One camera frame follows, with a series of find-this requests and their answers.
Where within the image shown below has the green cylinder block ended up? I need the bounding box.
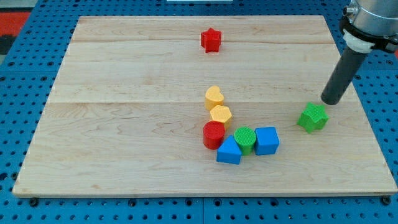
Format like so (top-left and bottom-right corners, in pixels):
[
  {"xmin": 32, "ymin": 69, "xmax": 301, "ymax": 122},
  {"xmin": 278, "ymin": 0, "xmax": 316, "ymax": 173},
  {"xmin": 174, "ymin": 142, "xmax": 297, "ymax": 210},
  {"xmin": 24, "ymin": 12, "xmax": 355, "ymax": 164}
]
[{"xmin": 233, "ymin": 126, "xmax": 256, "ymax": 156}]

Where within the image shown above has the red cylinder block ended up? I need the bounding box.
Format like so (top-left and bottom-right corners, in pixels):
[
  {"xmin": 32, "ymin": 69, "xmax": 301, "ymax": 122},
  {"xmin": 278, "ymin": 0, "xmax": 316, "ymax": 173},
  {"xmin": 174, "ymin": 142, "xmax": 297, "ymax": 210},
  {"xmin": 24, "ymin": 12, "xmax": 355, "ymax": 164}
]
[{"xmin": 203, "ymin": 121, "xmax": 226, "ymax": 150}]

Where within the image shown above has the yellow heart block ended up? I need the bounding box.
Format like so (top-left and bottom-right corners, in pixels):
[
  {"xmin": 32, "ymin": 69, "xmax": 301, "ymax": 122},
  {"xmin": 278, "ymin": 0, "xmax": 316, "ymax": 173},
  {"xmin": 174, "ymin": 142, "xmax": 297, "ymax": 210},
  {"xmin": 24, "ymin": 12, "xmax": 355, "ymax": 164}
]
[{"xmin": 205, "ymin": 85, "xmax": 224, "ymax": 110}]

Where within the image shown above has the blue cube block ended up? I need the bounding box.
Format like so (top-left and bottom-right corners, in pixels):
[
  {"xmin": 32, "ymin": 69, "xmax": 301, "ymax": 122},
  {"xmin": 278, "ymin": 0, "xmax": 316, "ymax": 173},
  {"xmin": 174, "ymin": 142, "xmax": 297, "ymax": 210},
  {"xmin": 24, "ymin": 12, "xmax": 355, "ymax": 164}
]
[{"xmin": 254, "ymin": 127, "xmax": 280, "ymax": 156}]

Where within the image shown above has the red star block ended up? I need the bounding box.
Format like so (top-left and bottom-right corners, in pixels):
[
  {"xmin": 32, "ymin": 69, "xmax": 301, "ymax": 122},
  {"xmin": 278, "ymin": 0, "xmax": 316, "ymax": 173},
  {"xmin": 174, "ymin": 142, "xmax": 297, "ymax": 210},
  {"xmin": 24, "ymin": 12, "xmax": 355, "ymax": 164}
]
[{"xmin": 201, "ymin": 27, "xmax": 222, "ymax": 53}]

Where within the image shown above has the light wooden board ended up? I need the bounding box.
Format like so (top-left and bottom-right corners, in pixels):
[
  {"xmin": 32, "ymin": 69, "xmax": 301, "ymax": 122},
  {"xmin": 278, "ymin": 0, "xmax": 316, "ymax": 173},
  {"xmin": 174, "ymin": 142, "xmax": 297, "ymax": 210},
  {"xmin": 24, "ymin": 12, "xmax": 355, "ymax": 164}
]
[{"xmin": 12, "ymin": 16, "xmax": 397, "ymax": 198}]

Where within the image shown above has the green star block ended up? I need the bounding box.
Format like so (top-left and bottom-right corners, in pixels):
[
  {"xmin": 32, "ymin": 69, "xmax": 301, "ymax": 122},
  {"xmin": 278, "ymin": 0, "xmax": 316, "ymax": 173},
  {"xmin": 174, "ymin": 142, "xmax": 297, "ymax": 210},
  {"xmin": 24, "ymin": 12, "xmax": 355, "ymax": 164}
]
[{"xmin": 297, "ymin": 102, "xmax": 329, "ymax": 134}]

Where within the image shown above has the blue triangle block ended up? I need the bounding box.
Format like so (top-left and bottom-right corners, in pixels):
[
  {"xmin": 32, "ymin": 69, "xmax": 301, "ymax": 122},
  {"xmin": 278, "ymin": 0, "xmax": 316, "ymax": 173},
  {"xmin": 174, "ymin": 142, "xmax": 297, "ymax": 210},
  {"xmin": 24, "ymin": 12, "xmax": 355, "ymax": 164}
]
[{"xmin": 216, "ymin": 135, "xmax": 242, "ymax": 165}]

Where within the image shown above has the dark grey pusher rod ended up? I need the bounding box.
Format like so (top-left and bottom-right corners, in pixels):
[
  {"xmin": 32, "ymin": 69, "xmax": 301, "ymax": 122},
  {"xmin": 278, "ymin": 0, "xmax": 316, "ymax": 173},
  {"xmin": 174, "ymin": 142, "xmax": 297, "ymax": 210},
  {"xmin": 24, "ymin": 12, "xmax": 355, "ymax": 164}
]
[{"xmin": 321, "ymin": 47, "xmax": 367, "ymax": 105}]

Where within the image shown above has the yellow hexagon block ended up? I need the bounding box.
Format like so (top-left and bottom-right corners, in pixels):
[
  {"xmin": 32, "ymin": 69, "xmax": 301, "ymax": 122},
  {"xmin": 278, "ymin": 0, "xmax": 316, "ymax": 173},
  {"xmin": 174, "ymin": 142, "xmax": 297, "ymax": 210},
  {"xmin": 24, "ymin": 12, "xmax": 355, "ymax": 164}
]
[{"xmin": 210, "ymin": 105, "xmax": 233, "ymax": 129}]

